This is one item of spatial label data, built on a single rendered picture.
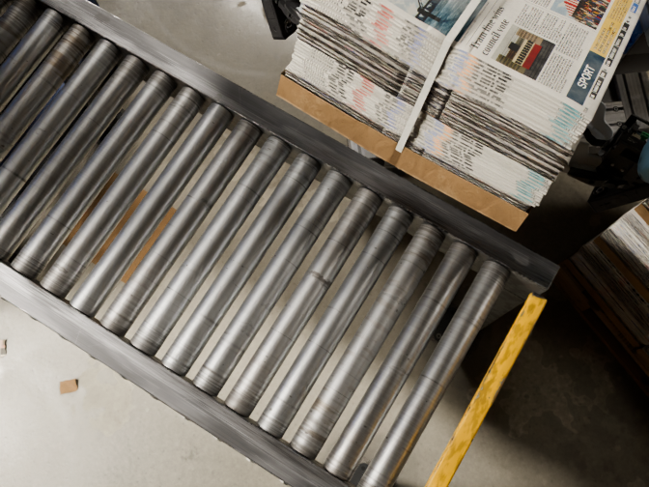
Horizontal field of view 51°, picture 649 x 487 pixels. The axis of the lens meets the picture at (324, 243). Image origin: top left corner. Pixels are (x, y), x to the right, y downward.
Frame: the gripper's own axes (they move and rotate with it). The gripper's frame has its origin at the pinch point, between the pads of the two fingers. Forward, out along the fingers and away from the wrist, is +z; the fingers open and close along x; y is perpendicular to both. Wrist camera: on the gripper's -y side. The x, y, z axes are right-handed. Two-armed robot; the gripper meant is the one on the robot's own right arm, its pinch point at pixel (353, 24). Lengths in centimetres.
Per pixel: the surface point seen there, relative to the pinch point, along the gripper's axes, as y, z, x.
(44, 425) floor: -128, -38, -53
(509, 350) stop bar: -26, 48, -21
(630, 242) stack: -39, 64, 29
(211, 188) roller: -29.2, -10.2, -22.0
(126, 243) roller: -35, -17, -37
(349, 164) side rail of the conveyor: -22.6, 8.4, -6.6
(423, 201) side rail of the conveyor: -22.2, 23.3, -5.6
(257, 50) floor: -80, -52, 66
